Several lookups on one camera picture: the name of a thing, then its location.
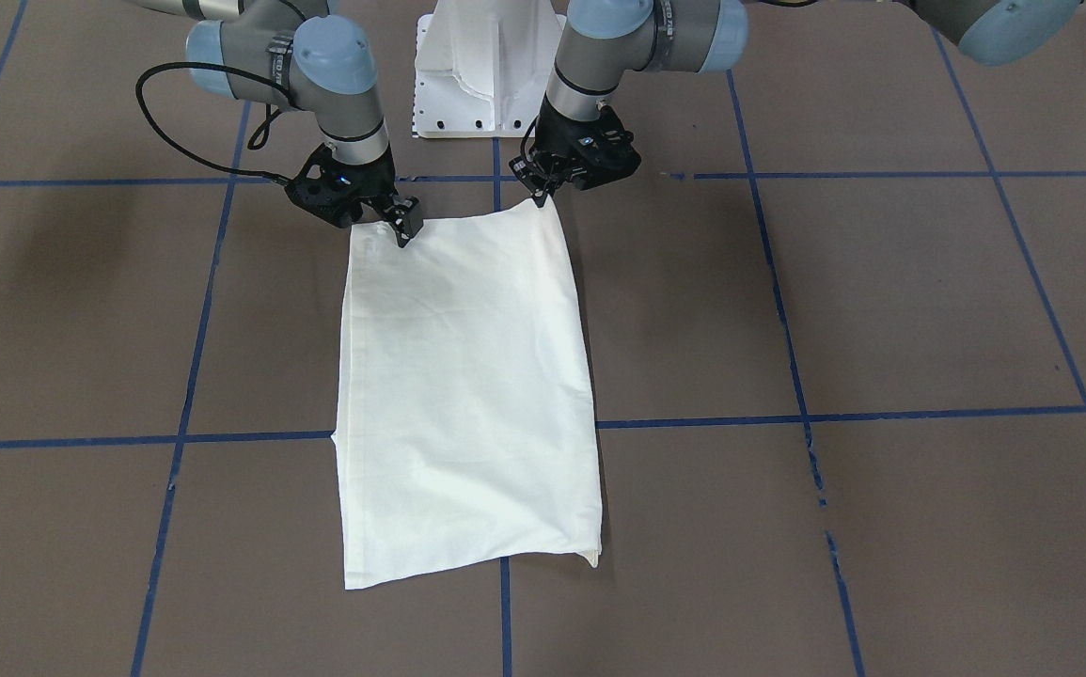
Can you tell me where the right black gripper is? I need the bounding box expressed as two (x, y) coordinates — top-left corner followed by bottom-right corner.
(285, 145), (425, 248)

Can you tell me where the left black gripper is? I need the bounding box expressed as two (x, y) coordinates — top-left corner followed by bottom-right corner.
(522, 102), (641, 209)

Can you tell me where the white long-sleeve printed shirt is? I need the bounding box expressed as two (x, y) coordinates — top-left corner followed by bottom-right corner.
(333, 198), (603, 590)

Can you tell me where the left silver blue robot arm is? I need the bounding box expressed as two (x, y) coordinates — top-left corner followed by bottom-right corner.
(510, 1), (1078, 206)

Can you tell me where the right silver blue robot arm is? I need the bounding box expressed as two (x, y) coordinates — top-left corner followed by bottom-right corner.
(134, 1), (425, 247)

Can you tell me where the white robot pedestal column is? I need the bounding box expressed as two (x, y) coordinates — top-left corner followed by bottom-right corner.
(413, 1), (567, 140)

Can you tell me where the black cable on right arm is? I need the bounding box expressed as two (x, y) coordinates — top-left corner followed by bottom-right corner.
(134, 62), (318, 185)

